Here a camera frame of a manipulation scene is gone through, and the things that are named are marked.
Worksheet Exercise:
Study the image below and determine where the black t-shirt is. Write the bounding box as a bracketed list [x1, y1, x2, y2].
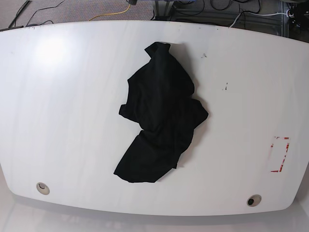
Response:
[114, 42, 209, 183]

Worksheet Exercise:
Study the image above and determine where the red tape rectangle marking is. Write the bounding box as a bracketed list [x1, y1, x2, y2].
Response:
[267, 136, 290, 173]

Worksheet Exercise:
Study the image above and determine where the yellow cable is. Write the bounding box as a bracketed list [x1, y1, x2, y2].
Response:
[89, 2, 132, 22]

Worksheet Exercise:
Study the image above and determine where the right table cable grommet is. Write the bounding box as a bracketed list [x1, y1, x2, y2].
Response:
[247, 194, 262, 207]

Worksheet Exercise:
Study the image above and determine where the table cable grommet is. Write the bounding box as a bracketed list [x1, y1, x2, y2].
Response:
[247, 194, 262, 207]
[36, 183, 50, 195]

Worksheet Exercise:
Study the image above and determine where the white cable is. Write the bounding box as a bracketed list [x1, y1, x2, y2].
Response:
[229, 11, 289, 29]

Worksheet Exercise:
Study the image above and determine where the left table cable grommet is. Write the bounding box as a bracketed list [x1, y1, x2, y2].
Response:
[36, 183, 50, 195]

